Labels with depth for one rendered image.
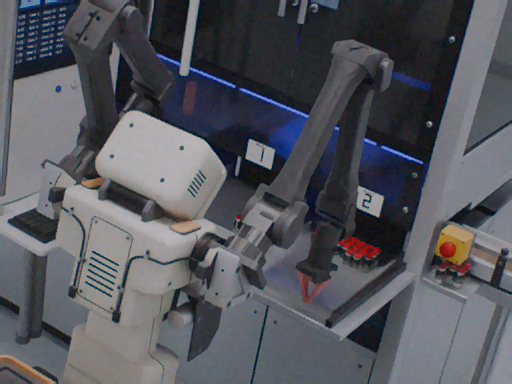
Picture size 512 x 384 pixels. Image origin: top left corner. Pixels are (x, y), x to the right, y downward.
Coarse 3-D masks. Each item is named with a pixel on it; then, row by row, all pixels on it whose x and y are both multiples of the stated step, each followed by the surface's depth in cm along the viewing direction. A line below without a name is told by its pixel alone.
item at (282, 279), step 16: (304, 224) 276; (304, 240) 276; (272, 256) 265; (288, 256) 267; (304, 256) 268; (272, 272) 258; (288, 272) 259; (336, 272) 264; (352, 272) 265; (384, 272) 264; (272, 288) 249; (288, 288) 246; (336, 288) 256; (352, 288) 258; (304, 304) 245; (320, 304) 242; (336, 304) 250
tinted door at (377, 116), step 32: (320, 0) 263; (352, 0) 258; (384, 0) 254; (416, 0) 249; (448, 0) 244; (320, 32) 266; (352, 32) 261; (384, 32) 256; (416, 32) 251; (320, 64) 269; (416, 64) 254; (384, 96) 261; (416, 96) 256; (384, 128) 264; (416, 128) 259
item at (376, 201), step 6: (360, 186) 272; (360, 192) 272; (366, 192) 271; (372, 192) 270; (360, 198) 272; (366, 198) 271; (372, 198) 270; (378, 198) 269; (360, 204) 273; (366, 204) 272; (372, 204) 271; (378, 204) 270; (366, 210) 273; (372, 210) 272; (378, 210) 271; (378, 216) 271
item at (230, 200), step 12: (228, 168) 302; (228, 180) 300; (240, 180) 301; (228, 192) 293; (240, 192) 295; (252, 192) 296; (216, 204) 285; (228, 204) 287; (240, 204) 288; (288, 204) 293; (204, 216) 278; (216, 216) 279; (228, 216) 280; (216, 228) 269; (228, 228) 274
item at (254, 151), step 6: (252, 144) 287; (258, 144) 286; (252, 150) 287; (258, 150) 286; (264, 150) 285; (270, 150) 284; (246, 156) 289; (252, 156) 288; (258, 156) 287; (264, 156) 286; (270, 156) 285; (258, 162) 288; (264, 162) 286; (270, 162) 285; (270, 168) 286
